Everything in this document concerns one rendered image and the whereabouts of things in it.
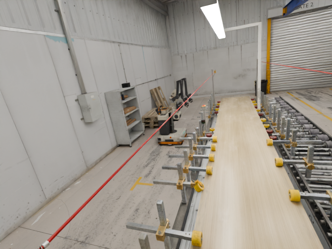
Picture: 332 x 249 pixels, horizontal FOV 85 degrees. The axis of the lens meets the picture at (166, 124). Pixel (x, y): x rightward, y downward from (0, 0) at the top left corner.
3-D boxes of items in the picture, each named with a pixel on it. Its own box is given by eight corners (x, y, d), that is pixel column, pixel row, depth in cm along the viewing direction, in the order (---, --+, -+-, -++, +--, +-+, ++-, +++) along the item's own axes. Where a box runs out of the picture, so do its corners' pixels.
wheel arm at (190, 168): (162, 169, 193) (161, 166, 192) (163, 167, 196) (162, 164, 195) (209, 172, 176) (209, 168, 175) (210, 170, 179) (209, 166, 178)
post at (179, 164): (183, 207, 174) (176, 163, 160) (184, 204, 177) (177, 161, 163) (186, 207, 173) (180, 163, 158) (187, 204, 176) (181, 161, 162)
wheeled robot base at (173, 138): (157, 145, 478) (156, 136, 470) (165, 135, 534) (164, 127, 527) (182, 145, 455) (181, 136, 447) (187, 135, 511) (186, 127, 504)
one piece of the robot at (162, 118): (160, 139, 475) (154, 108, 450) (166, 131, 524) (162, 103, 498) (172, 139, 464) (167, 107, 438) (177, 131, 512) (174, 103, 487)
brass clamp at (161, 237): (155, 240, 116) (154, 234, 114) (162, 223, 128) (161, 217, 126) (164, 242, 114) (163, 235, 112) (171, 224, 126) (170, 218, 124)
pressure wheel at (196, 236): (193, 228, 116) (193, 241, 115) (191, 232, 109) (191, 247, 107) (203, 229, 114) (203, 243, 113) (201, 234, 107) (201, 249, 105)
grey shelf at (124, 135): (117, 146, 513) (103, 92, 466) (132, 134, 593) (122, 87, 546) (131, 146, 498) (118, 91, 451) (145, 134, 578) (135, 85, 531)
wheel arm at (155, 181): (153, 184, 171) (152, 181, 170) (154, 182, 174) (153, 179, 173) (191, 186, 159) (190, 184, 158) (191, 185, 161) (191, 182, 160)
